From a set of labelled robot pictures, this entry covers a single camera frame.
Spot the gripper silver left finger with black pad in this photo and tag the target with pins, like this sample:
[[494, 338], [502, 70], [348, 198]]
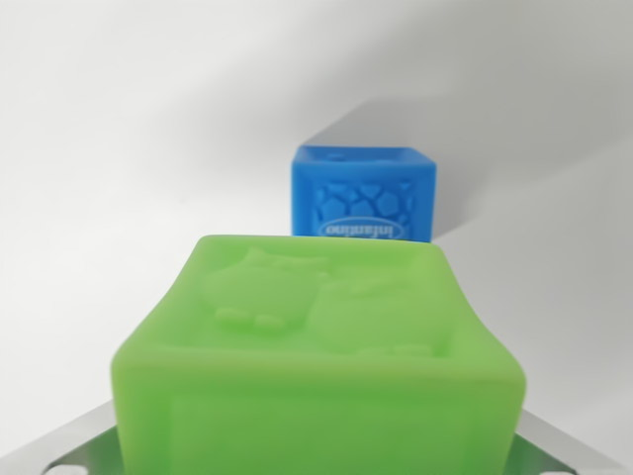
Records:
[[74, 438]]

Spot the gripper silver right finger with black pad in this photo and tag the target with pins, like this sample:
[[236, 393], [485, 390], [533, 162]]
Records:
[[559, 440]]

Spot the green soft toy cube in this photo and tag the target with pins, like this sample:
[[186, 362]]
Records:
[[316, 376]]

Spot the blue soft toy cube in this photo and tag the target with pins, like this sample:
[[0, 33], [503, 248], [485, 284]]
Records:
[[363, 198]]

